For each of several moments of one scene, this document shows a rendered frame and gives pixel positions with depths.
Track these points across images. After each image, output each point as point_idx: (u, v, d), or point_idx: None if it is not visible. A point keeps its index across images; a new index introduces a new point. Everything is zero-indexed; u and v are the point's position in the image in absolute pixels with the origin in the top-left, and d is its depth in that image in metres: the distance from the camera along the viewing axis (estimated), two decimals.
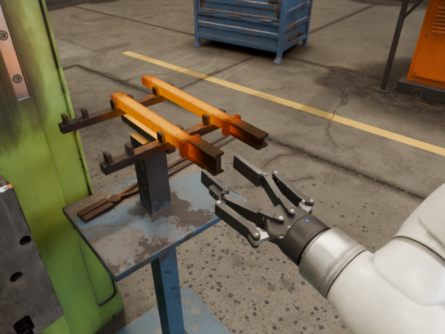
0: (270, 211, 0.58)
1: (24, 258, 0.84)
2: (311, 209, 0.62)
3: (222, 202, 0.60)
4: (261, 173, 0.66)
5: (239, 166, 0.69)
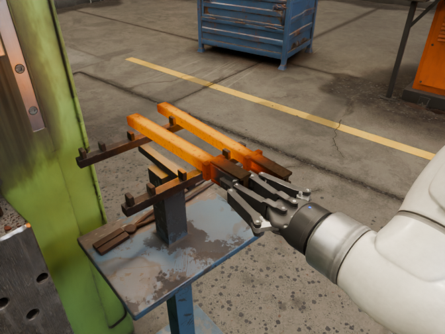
0: (275, 202, 0.58)
1: (40, 295, 0.83)
2: (309, 199, 0.62)
3: (234, 191, 0.61)
4: None
5: None
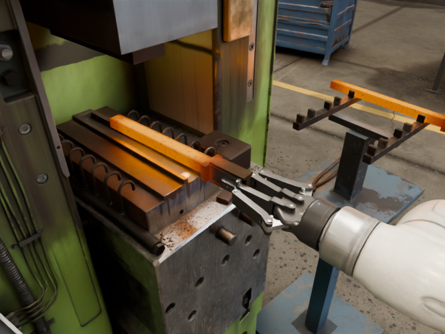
0: (282, 200, 0.59)
1: (263, 237, 0.99)
2: (311, 194, 0.63)
3: (238, 191, 0.62)
4: None
5: None
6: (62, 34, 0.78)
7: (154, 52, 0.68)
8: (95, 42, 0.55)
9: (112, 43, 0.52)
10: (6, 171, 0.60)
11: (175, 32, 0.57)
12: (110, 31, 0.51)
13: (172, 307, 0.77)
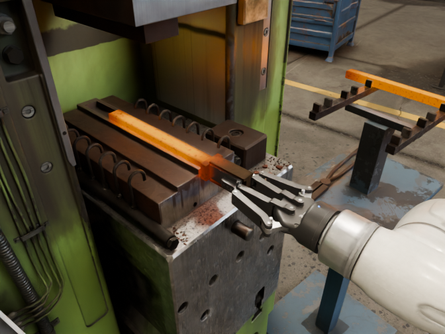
0: (281, 201, 0.59)
1: (278, 233, 0.94)
2: (310, 196, 0.64)
3: (238, 191, 0.62)
4: None
5: None
6: (67, 14, 0.73)
7: (167, 30, 0.63)
8: (105, 15, 0.50)
9: (125, 14, 0.47)
10: (8, 158, 0.55)
11: (193, 4, 0.52)
12: (124, 0, 0.46)
13: (185, 307, 0.72)
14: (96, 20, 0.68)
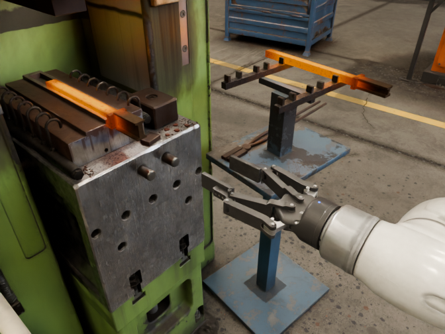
0: (279, 201, 0.59)
1: (195, 185, 1.10)
2: (316, 195, 0.63)
3: (230, 199, 0.60)
4: (260, 168, 0.66)
5: (236, 166, 0.70)
6: None
7: (75, 6, 0.80)
8: None
9: None
10: None
11: None
12: None
13: (98, 234, 0.89)
14: None
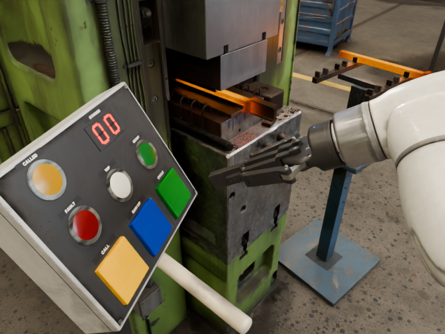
0: (285, 151, 0.60)
1: None
2: None
3: (246, 171, 0.62)
4: (242, 162, 0.65)
5: (220, 178, 0.68)
6: None
7: None
8: (202, 83, 1.01)
9: (215, 85, 0.98)
10: (140, 89, 0.95)
11: (245, 76, 1.03)
12: (216, 79, 0.97)
13: (232, 196, 1.12)
14: None
